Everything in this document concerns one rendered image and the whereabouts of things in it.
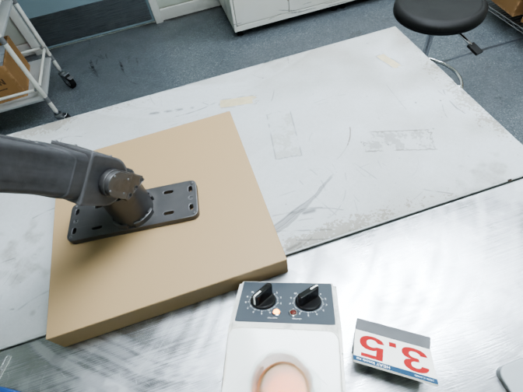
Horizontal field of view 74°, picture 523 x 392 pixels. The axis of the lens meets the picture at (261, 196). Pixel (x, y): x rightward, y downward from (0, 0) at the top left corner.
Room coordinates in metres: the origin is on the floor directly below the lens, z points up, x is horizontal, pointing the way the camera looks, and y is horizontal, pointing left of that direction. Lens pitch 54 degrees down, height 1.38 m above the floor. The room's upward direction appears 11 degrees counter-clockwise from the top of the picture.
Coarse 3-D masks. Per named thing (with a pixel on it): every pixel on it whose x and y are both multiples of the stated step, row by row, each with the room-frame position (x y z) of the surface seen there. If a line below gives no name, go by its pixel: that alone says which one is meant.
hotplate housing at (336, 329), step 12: (240, 288) 0.18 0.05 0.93; (336, 300) 0.14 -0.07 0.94; (336, 312) 0.12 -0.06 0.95; (240, 324) 0.12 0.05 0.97; (252, 324) 0.12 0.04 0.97; (264, 324) 0.12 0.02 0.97; (276, 324) 0.11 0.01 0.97; (288, 324) 0.11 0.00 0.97; (300, 324) 0.11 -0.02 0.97; (312, 324) 0.11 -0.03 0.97; (336, 324) 0.10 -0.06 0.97
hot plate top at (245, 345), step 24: (240, 336) 0.10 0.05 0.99; (264, 336) 0.10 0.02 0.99; (288, 336) 0.09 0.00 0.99; (312, 336) 0.09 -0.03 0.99; (336, 336) 0.09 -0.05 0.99; (240, 360) 0.08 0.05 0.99; (312, 360) 0.07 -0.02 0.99; (336, 360) 0.06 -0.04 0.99; (240, 384) 0.06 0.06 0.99; (336, 384) 0.04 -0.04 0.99
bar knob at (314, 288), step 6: (312, 288) 0.15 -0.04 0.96; (318, 288) 0.15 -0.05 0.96; (300, 294) 0.14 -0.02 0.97; (306, 294) 0.14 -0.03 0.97; (312, 294) 0.14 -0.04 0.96; (300, 300) 0.14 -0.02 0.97; (306, 300) 0.14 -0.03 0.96; (312, 300) 0.14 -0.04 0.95; (318, 300) 0.14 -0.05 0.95; (300, 306) 0.13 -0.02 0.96; (306, 306) 0.13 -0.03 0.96; (312, 306) 0.13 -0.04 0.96; (318, 306) 0.13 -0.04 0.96
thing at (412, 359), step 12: (360, 336) 0.10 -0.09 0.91; (372, 336) 0.09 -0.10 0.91; (360, 348) 0.08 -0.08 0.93; (372, 348) 0.08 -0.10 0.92; (384, 348) 0.08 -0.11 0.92; (396, 348) 0.07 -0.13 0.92; (408, 348) 0.07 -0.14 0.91; (384, 360) 0.06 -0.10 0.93; (396, 360) 0.06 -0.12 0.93; (408, 360) 0.06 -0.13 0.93; (420, 360) 0.06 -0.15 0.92; (420, 372) 0.04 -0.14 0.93; (432, 372) 0.04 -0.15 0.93
